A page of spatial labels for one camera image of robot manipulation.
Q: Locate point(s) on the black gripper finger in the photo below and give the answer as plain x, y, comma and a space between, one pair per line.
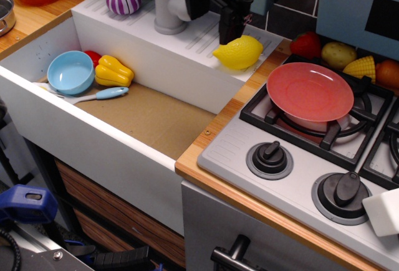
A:
231, 24

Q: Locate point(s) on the yellow plastic lemon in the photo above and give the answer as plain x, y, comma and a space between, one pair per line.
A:
240, 53

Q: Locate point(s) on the pink plastic plate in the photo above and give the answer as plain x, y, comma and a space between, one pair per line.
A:
310, 92

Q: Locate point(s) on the grey toy faucet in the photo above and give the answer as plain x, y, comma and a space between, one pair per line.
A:
171, 16

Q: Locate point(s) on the white toy sink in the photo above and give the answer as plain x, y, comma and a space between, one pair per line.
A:
129, 144

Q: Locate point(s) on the red toy strawberry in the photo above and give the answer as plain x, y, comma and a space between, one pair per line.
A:
306, 45

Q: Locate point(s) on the toy potato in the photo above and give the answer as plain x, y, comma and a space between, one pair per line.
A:
338, 55

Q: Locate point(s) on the brown cardboard sheet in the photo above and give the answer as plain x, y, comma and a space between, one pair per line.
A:
164, 123

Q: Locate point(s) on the yellow toy bell pepper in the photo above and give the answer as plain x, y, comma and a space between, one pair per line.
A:
110, 72

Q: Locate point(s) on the yellow toy corn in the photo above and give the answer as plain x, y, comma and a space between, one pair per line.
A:
363, 67

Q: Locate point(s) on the red toy tomato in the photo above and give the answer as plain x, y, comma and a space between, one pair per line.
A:
95, 57

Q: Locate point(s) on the black left stove knob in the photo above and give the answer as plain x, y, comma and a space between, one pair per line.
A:
269, 161

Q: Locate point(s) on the black stove knob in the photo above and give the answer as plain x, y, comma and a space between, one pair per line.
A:
339, 197
269, 161

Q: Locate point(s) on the black left burner grate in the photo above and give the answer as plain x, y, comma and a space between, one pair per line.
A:
342, 141

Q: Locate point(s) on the black burner grate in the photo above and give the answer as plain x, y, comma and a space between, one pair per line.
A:
381, 164
342, 141

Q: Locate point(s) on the orange toy fruit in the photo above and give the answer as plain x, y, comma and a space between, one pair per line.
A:
387, 73

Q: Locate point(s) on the light blue plastic bowl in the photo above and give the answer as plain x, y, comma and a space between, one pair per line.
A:
71, 73

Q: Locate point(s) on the grey toy stove top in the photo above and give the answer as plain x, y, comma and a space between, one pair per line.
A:
225, 157

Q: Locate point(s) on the black right stove knob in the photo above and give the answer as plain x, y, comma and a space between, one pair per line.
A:
339, 197

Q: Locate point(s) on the black right burner grate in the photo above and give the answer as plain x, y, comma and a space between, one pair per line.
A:
381, 164

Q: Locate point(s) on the silver metal pot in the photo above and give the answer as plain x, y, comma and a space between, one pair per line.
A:
8, 19

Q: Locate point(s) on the wooden drawer fronts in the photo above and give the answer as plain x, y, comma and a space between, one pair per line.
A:
114, 223

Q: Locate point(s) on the white plastic block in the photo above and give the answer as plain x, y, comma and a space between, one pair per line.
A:
382, 211

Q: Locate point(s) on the blue plastic clamp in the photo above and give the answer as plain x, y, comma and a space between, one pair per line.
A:
28, 205

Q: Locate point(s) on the blue handled white spatula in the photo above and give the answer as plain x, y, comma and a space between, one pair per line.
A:
105, 94

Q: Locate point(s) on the metal oven door handle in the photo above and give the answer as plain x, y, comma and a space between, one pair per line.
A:
233, 258

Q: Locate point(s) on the black ribbed handle tool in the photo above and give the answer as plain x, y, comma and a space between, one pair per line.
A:
136, 259

